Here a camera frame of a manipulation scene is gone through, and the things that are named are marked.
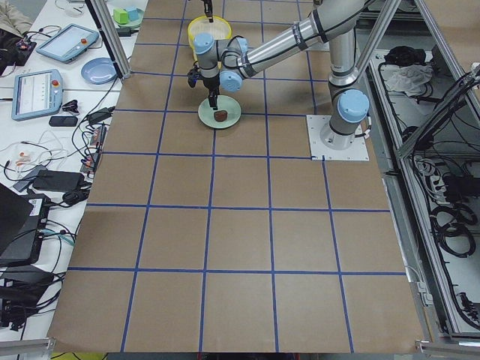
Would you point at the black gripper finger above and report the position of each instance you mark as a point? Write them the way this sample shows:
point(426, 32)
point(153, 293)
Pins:
point(211, 98)
point(214, 99)
point(210, 12)
point(206, 8)

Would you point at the yellow top steamer layer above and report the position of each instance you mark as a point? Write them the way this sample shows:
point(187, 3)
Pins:
point(219, 28)

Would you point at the dark red bun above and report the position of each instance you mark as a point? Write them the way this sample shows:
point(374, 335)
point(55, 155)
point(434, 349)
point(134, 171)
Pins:
point(220, 115)

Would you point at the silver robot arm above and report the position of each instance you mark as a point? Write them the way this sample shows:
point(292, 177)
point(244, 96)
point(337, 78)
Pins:
point(223, 65)

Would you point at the light green round plate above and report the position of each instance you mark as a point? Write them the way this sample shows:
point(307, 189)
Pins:
point(227, 103)

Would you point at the blue foam cube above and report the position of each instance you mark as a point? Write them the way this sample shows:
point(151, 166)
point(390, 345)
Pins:
point(133, 13)

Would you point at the green foam cube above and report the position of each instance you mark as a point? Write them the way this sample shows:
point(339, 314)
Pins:
point(120, 16)

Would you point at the black power adapter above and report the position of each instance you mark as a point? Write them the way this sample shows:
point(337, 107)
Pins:
point(100, 115)

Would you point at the blue round plate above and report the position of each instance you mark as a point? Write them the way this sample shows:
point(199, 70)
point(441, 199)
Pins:
point(98, 71)

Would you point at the teach pendant near plate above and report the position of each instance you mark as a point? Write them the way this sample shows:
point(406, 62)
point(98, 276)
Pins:
point(69, 43)

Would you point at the black power brick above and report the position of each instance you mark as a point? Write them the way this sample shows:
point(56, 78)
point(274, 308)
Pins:
point(59, 181)

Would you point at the white crumpled cloth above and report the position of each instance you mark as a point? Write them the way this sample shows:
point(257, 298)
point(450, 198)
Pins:
point(410, 80)

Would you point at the black laptop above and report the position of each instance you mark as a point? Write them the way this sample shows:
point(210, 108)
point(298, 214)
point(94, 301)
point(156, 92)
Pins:
point(23, 218)

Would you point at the aluminium frame post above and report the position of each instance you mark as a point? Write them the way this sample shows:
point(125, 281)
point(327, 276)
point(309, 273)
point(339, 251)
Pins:
point(105, 25)

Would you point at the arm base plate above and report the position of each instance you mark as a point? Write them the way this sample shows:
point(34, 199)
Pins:
point(326, 145)

